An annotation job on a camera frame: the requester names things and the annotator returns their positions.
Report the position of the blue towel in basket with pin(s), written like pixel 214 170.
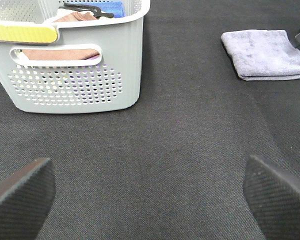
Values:
pixel 114 7

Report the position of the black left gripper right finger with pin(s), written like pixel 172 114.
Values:
pixel 273 197

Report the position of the grey perforated laundry basket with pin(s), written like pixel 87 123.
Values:
pixel 109 83

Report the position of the lavender towel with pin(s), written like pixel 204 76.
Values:
pixel 262 55

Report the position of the brown towel in basket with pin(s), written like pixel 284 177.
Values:
pixel 64 15

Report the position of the black table mat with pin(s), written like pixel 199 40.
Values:
pixel 170 167

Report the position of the purple towel in basket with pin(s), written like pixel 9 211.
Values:
pixel 94 57

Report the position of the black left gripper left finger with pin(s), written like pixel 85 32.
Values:
pixel 26 198

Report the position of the yellow tape strip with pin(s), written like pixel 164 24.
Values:
pixel 28 34

